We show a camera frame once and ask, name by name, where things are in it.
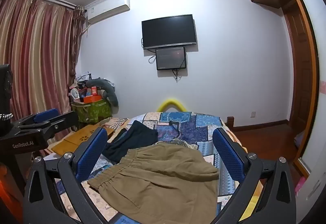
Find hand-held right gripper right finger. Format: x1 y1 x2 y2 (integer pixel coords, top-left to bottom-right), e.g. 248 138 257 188
211 127 297 224

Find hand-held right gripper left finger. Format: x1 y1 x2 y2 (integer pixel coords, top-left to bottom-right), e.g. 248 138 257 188
22 127 121 224

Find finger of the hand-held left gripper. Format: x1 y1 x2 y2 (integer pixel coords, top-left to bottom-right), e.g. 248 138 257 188
14 108 62 129
38 111 80 141

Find khaki pants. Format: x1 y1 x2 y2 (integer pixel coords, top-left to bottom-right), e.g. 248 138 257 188
87 143 220 224

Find dark navy pants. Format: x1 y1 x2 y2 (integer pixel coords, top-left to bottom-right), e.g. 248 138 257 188
102 120 159 163

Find light wooden board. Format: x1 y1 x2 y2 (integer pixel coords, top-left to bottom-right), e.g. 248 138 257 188
44 124 114 157

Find green storage box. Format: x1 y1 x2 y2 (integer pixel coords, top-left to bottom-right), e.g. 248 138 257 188
71 100 113 124

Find orange box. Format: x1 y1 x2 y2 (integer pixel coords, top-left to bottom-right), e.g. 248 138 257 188
81 95 102 104

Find striped pink cloth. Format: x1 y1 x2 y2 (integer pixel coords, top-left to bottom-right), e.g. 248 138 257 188
101 117 129 134

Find blue patchwork blanket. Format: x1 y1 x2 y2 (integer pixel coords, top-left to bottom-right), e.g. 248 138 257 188
55 111 258 224

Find pink striped curtain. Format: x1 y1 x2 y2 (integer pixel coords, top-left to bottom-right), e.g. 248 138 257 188
0 0 86 124

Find yellow foam tube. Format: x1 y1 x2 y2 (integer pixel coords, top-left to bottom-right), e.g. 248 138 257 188
156 98 188 113

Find wooden door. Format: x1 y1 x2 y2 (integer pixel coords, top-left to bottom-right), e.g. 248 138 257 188
282 0 314 134

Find white air conditioner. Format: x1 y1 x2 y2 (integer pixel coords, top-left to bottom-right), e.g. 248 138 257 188
84 0 131 24

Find small black wall monitor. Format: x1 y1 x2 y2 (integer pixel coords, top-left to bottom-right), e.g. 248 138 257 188
155 46 187 71

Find black wall television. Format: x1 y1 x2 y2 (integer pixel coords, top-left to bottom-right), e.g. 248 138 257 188
141 14 198 50

